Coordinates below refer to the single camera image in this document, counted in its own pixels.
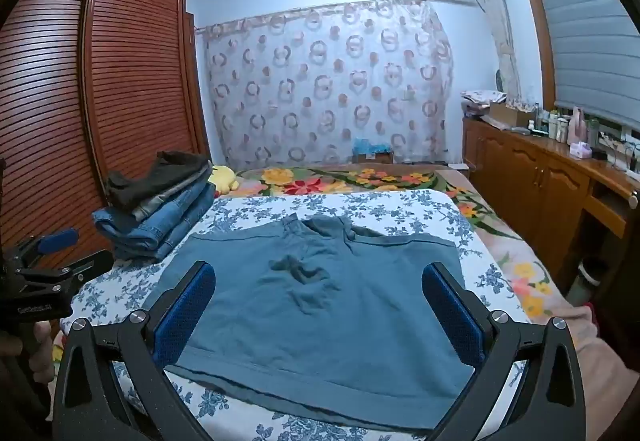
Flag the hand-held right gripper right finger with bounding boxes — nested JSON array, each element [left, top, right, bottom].
[[422, 262, 586, 441]]

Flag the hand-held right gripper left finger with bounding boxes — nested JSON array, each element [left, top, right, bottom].
[[52, 261, 226, 441]]

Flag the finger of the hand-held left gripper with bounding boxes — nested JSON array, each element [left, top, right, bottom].
[[10, 249, 112, 292], [5, 227, 80, 268]]

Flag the blue pants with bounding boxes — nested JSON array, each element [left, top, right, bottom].
[[135, 213, 476, 432]]

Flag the person's left hand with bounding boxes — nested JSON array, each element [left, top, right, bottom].
[[0, 321, 55, 387]]

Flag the folded denim jeans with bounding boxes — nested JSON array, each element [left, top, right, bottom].
[[91, 181, 217, 264]]

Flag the grey folded garment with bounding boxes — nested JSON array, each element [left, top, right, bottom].
[[131, 171, 212, 223]]

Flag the dark brown folded garment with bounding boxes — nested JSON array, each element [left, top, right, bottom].
[[106, 151, 213, 212]]

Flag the blue floral white sheet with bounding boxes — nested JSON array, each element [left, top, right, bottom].
[[60, 188, 531, 441]]

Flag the yellow plush toy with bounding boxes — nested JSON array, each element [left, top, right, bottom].
[[207, 165, 241, 196]]

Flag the long wooden cabinet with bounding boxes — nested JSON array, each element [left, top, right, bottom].
[[462, 113, 640, 292]]

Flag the wooden louvred wardrobe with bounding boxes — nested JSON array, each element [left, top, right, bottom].
[[0, 0, 211, 317]]

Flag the cardboard box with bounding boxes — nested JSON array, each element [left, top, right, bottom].
[[489, 101, 536, 129]]

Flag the folded floral cloth stack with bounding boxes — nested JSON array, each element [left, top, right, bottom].
[[460, 90, 508, 119]]

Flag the pink bottle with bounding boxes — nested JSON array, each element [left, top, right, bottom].
[[567, 107, 588, 145]]

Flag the beige window curtain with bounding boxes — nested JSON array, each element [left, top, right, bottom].
[[467, 0, 523, 104]]

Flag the grey window blind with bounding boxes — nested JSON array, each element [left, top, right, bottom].
[[522, 0, 640, 122]]

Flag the ring patterned sheer curtain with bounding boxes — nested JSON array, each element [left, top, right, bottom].
[[200, 0, 456, 169]]

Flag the wooden window frame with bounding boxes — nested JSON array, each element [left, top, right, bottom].
[[510, 0, 558, 109]]

